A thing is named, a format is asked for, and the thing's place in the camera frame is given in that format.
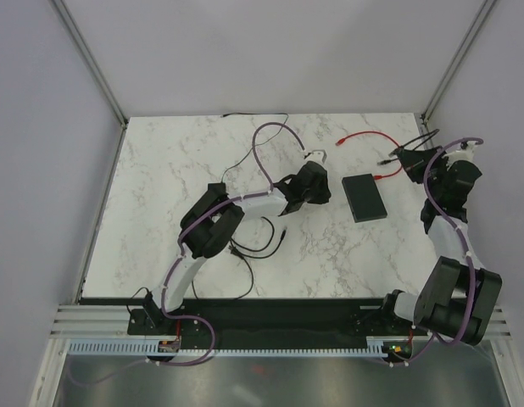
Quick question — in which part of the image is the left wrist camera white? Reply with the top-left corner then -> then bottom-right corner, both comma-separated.
304,149 -> 327,166

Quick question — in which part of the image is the white cable duct rail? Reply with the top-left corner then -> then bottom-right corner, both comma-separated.
68,338 -> 387,358

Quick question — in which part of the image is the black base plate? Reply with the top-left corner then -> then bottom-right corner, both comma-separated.
127,298 -> 411,349

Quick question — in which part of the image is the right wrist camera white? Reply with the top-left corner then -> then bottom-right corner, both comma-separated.
447,142 -> 477,166

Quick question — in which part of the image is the black power adapter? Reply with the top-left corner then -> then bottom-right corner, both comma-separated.
207,182 -> 228,205

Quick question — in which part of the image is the thin black adapter cord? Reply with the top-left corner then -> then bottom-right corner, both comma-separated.
219,112 -> 289,186

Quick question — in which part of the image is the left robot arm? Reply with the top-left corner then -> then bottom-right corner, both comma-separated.
142,159 -> 331,334

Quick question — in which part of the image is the black network switch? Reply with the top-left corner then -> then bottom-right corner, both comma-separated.
342,174 -> 387,223

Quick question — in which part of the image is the aluminium frame rail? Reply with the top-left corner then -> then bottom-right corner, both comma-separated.
50,305 -> 130,339

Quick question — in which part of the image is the red ethernet cable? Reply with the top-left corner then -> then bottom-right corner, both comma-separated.
334,131 -> 403,182

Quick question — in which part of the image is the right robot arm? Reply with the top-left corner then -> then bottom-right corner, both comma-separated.
378,142 -> 503,346

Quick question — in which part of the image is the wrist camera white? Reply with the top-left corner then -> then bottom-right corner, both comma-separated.
447,142 -> 477,166
304,149 -> 327,166

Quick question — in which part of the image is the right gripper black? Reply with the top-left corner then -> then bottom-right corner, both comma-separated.
394,146 -> 450,199

